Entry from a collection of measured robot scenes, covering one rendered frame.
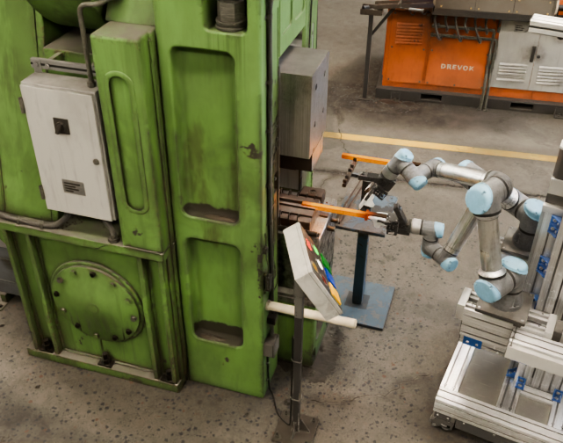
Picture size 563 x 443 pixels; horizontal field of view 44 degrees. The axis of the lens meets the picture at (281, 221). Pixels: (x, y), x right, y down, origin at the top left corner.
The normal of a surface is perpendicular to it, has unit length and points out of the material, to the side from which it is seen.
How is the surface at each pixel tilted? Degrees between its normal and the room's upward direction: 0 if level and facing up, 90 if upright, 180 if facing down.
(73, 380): 0
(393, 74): 89
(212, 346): 90
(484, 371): 0
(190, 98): 89
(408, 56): 90
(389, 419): 0
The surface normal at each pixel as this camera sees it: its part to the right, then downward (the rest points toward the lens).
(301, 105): -0.29, 0.55
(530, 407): 0.00, -0.81
